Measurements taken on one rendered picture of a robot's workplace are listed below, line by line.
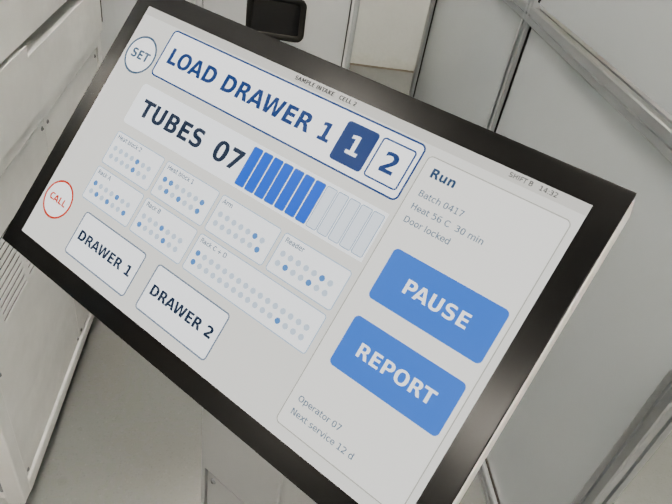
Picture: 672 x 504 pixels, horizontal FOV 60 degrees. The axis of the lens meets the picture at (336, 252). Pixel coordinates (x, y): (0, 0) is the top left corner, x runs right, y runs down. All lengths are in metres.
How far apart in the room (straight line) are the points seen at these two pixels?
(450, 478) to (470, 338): 0.10
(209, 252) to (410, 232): 0.18
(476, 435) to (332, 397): 0.11
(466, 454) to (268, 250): 0.22
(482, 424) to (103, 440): 1.36
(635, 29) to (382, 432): 1.00
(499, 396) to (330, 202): 0.20
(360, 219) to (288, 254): 0.07
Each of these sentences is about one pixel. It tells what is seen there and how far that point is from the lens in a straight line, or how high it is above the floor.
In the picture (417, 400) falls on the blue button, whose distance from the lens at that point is 0.44.
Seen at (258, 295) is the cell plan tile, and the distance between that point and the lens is 0.50.
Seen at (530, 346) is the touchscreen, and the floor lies 1.10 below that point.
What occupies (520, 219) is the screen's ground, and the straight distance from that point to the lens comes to 0.44.
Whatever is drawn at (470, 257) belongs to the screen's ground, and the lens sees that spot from 0.44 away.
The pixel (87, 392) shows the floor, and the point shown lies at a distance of 1.80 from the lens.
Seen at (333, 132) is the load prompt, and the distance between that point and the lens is 0.51.
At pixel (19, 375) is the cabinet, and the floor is 0.35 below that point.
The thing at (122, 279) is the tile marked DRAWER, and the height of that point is 1.00.
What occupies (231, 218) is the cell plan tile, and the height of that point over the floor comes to 1.08.
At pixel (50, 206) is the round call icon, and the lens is 0.67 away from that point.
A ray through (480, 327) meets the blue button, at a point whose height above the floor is 1.10.
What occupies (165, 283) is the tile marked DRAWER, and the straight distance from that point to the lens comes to 0.55.
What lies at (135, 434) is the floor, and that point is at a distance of 1.69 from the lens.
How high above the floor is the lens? 1.38
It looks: 37 degrees down
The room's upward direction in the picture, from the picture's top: 11 degrees clockwise
